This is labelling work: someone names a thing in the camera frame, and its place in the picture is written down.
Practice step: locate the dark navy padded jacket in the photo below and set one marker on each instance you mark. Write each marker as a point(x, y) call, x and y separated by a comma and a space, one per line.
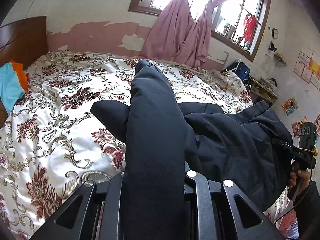
point(162, 136)

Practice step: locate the person's right hand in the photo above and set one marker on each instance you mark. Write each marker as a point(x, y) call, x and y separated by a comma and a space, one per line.
point(299, 177)

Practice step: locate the wooden side desk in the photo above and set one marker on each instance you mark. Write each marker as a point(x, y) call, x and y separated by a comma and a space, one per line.
point(259, 92)

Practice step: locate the blue backpack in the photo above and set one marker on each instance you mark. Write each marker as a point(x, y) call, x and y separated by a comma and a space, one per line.
point(238, 68)

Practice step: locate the red garment outside window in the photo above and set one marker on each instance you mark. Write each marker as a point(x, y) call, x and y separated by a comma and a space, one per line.
point(250, 23)

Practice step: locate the pink right curtain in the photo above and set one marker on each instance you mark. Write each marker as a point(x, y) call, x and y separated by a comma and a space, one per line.
point(200, 30)

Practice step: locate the pink curtain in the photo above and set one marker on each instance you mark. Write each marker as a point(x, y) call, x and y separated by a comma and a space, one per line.
point(172, 37)
point(200, 30)

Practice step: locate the pink left curtain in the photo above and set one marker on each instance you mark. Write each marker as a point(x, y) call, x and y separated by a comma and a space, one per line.
point(172, 37)

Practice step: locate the floral white bed cover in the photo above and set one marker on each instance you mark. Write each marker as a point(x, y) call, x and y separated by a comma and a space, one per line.
point(50, 142)

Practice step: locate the orange brown blue pillow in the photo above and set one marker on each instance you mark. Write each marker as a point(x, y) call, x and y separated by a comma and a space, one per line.
point(14, 84)

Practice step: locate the brown wooden headboard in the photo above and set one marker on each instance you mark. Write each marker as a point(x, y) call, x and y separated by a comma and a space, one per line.
point(23, 41)

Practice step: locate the colourful cartoon wall sticker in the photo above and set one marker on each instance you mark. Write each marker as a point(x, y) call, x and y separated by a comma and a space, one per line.
point(290, 105)

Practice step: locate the paper certificates on wall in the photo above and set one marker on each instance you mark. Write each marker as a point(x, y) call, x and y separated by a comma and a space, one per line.
point(307, 66)

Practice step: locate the small wall shelf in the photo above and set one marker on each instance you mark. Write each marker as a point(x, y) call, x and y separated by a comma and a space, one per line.
point(280, 58)

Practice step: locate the round wall clock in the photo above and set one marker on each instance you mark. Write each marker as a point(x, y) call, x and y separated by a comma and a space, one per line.
point(275, 33)

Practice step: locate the brown wooden window frame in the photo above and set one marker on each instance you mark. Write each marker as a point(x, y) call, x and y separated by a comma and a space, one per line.
point(136, 7)

